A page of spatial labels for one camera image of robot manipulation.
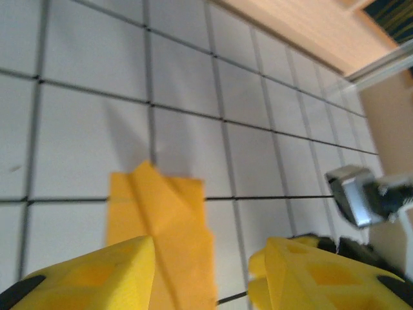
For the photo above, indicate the white grid mat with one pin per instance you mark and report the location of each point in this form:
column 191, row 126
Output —
column 80, row 129

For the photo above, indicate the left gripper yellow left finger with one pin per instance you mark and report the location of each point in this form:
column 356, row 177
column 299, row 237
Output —
column 96, row 284

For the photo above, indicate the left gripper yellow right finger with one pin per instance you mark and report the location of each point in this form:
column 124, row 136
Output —
column 322, row 284

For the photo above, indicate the aluminium corner post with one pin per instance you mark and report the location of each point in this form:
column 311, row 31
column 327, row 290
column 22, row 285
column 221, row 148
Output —
column 380, row 64

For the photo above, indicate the orange paper sheet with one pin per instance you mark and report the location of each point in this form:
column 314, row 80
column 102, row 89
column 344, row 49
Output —
column 174, row 226

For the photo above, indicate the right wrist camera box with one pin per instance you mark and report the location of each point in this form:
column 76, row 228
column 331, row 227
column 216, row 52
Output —
column 355, row 200

